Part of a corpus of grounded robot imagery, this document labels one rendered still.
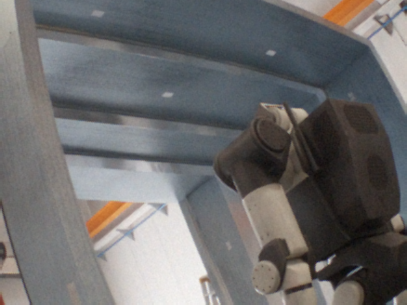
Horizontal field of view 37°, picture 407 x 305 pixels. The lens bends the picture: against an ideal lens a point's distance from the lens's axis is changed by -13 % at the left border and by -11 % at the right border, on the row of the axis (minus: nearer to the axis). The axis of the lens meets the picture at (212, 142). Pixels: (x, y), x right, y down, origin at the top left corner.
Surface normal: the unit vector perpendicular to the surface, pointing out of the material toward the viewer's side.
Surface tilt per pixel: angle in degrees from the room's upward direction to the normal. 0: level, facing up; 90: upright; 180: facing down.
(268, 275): 90
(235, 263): 90
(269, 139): 90
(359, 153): 105
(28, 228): 90
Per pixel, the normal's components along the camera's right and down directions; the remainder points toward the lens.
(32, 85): 0.65, -0.54
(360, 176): 0.64, -0.30
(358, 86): -0.68, -0.07
